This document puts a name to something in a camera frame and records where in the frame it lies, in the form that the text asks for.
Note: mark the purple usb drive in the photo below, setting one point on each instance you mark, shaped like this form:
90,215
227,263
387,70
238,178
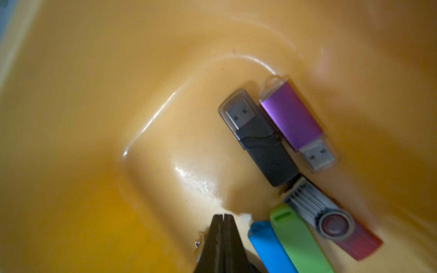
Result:
295,122

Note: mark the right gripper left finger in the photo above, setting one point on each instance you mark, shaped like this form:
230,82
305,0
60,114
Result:
211,259

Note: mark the green usb flash drive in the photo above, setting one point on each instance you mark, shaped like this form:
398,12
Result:
298,242

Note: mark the blue usb flash drive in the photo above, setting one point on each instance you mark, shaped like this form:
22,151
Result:
269,249

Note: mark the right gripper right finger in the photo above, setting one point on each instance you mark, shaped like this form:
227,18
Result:
235,257

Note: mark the yellow plastic storage box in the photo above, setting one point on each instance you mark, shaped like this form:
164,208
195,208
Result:
114,157

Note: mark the red black swivel usb drive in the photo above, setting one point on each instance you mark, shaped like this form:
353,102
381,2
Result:
330,220

